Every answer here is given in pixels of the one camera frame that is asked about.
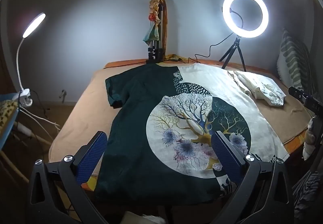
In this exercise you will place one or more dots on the white clip desk lamp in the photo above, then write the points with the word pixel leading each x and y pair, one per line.
pixel 34 25

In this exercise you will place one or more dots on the long-haired doll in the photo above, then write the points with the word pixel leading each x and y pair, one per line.
pixel 152 33

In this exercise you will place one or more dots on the green white tree print t-shirt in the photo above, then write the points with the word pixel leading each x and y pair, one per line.
pixel 136 113

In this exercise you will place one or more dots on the leopard print cloth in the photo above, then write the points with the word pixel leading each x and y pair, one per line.
pixel 6 113

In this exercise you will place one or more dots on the wooden board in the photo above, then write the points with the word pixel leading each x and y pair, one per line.
pixel 165 37

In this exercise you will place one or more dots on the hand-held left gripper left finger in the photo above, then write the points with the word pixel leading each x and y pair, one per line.
pixel 93 151

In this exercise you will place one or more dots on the person's right hand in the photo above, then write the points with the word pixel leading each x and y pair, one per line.
pixel 308 149

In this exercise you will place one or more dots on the silver black tripod stand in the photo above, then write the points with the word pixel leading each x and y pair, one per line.
pixel 152 54

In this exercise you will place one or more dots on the white furry item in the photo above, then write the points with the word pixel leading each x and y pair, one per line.
pixel 143 217

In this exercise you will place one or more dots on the yellow crumpled cloth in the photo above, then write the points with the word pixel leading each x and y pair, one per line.
pixel 174 57

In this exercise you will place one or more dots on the folded white cloth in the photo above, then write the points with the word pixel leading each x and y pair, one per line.
pixel 262 88

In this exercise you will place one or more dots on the bed with orange sheet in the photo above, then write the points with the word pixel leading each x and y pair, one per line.
pixel 83 103

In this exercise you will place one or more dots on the green striped pillow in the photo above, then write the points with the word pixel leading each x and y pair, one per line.
pixel 290 57

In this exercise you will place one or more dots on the zebra striped clothing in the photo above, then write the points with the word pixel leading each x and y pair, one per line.
pixel 307 188

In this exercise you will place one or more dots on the blue chair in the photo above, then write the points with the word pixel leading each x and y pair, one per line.
pixel 7 96

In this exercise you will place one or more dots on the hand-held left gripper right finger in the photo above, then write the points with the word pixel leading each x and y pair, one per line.
pixel 224 156

